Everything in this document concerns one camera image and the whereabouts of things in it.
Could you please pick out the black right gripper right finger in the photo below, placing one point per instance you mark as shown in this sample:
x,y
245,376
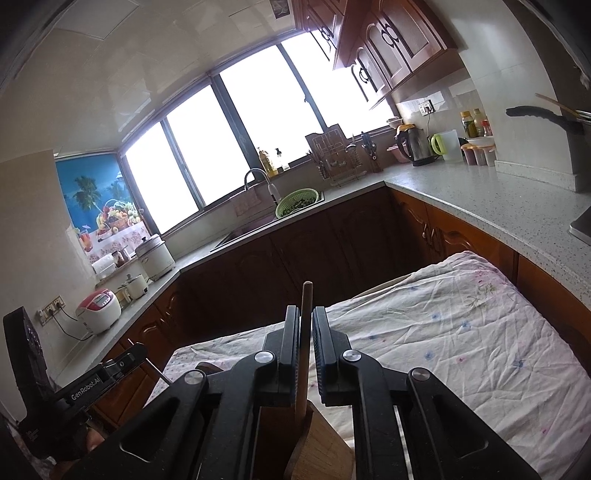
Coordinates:
x,y
365,396

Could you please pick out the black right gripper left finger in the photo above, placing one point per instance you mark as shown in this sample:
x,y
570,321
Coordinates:
x,y
203,426

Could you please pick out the brown wooden chopstick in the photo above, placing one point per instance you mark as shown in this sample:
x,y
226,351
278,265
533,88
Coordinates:
x,y
301,396

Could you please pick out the wooden utensil holder box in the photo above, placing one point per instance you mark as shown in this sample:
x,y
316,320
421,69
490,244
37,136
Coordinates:
x,y
313,450

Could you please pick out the white floral tablecloth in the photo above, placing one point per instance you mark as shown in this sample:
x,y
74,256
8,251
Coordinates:
x,y
462,334

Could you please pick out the white red rice cooker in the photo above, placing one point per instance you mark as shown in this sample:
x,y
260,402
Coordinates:
x,y
99,311

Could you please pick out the tall white cooker pot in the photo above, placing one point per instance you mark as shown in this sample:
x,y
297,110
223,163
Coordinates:
x,y
154,257

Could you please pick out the tropical fruit poster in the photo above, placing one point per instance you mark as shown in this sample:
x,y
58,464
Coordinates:
x,y
101,208

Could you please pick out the green colander bowl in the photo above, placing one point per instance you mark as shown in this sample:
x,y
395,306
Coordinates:
x,y
296,201

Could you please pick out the dish rack with boards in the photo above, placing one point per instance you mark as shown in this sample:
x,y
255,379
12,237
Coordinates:
x,y
339,159

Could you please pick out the steel electric kettle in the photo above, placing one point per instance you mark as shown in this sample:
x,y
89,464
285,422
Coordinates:
x,y
414,145

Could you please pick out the condiment bottles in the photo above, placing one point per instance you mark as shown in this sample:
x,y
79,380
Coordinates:
x,y
476,124

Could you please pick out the upper wooden cabinets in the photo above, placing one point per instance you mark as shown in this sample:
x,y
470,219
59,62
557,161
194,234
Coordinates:
x,y
393,49

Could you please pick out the wall power outlet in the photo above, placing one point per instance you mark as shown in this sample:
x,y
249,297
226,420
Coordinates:
x,y
50,310

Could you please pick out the green handled plastic jug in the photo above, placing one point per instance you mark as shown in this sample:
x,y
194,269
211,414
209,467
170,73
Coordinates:
x,y
447,145

